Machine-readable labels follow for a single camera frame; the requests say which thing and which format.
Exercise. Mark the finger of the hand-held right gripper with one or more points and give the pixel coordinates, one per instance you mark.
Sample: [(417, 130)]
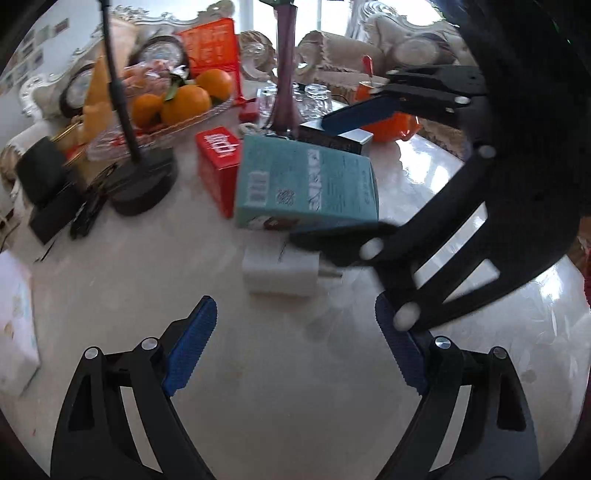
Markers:
[(360, 115), (332, 242)]

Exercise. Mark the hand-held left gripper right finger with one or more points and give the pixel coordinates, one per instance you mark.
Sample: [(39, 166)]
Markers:
[(406, 360)]

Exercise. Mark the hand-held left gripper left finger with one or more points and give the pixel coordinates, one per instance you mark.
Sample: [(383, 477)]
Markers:
[(191, 350)]

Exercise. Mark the teal carton box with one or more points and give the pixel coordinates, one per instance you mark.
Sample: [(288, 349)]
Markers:
[(300, 184)]

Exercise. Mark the grey and black box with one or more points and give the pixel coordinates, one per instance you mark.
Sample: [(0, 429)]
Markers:
[(355, 138)]

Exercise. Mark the orange cup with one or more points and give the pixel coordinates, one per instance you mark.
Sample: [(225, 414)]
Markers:
[(369, 90)]

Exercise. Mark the orange bowl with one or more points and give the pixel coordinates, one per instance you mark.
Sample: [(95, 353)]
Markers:
[(397, 128)]

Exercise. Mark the clear drinking glass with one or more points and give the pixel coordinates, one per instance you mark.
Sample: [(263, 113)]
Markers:
[(267, 104), (318, 99)]

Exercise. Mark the white power adapter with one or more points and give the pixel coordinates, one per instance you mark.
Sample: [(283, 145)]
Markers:
[(277, 272)]

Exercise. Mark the beige bolster cushion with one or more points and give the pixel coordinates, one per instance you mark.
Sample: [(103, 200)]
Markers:
[(341, 48)]

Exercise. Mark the purple glass vase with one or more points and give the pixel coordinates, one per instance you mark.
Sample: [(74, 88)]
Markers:
[(285, 92)]

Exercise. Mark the small red box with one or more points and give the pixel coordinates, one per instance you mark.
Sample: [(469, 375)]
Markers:
[(249, 110)]

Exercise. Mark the shell-shaped glass ornament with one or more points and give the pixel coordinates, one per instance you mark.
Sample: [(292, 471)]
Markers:
[(256, 53)]

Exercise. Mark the red box with white print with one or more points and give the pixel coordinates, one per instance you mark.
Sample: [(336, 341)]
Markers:
[(219, 166)]

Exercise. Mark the orange fruit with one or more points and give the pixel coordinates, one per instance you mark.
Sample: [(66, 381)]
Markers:
[(214, 84), (184, 105), (147, 110)]

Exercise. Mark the red gift box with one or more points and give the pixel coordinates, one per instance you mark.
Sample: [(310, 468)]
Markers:
[(212, 46)]

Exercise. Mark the black stand with round base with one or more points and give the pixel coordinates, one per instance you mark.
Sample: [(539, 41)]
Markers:
[(143, 184)]

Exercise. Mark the white tissue box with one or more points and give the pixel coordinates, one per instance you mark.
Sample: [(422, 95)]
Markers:
[(16, 323)]

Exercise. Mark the clear glass fruit tray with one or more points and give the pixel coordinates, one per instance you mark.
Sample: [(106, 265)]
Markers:
[(157, 136)]

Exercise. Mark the round tin with dark rim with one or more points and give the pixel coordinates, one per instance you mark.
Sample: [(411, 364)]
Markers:
[(76, 90), (161, 50)]

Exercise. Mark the pink wrapped snacks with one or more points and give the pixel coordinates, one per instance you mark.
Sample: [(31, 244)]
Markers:
[(147, 76)]

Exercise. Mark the white carved sofa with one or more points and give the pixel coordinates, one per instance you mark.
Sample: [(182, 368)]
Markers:
[(46, 85)]

